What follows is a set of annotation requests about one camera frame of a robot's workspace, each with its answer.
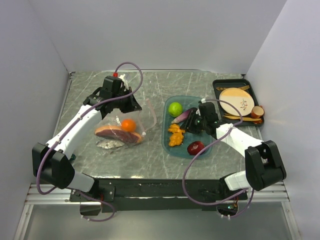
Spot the sliced ham piece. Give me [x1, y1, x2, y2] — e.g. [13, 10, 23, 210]
[94, 125, 143, 144]

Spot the small brown ceramic cup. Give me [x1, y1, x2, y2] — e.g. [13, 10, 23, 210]
[250, 105, 265, 119]

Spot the teal transparent food tray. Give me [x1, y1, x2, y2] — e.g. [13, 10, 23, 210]
[161, 95, 213, 159]

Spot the black serving tray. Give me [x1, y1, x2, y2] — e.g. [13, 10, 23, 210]
[212, 78, 264, 127]

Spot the cream and orange plate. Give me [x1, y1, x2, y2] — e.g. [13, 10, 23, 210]
[219, 87, 255, 117]

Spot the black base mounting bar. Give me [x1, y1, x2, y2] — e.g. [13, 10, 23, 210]
[70, 178, 248, 213]

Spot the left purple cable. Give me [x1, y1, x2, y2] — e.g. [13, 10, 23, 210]
[36, 61, 144, 223]

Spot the grey toy fish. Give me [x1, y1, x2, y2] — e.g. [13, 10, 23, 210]
[96, 139, 125, 150]

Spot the wooden spoon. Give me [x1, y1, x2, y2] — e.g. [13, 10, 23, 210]
[223, 113, 248, 119]

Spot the red apple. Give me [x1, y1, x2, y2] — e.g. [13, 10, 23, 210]
[187, 141, 205, 156]

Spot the clear zip top bag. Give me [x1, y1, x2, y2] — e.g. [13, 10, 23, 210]
[94, 98, 157, 151]

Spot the purple eggplant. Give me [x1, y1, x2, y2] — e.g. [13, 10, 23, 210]
[171, 107, 197, 124]

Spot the orange tangerine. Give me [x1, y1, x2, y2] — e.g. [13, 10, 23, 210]
[121, 118, 137, 132]

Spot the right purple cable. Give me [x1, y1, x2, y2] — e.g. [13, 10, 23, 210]
[181, 98, 255, 219]

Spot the wooden fork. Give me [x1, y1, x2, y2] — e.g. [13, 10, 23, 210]
[215, 85, 250, 91]

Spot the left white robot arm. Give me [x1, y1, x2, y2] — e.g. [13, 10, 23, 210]
[32, 72, 142, 201]

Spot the purple cable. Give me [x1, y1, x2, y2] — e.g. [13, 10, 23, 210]
[181, 98, 255, 219]
[36, 61, 144, 223]

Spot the aluminium rail frame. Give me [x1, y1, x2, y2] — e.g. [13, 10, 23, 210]
[15, 183, 302, 240]

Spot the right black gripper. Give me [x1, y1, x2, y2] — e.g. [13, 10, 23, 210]
[179, 109, 207, 135]

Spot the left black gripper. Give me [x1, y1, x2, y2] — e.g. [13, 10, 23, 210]
[112, 86, 142, 114]

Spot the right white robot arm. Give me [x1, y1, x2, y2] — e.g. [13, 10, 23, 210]
[185, 99, 287, 199]

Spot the green apple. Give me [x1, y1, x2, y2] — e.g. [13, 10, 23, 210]
[168, 102, 183, 117]

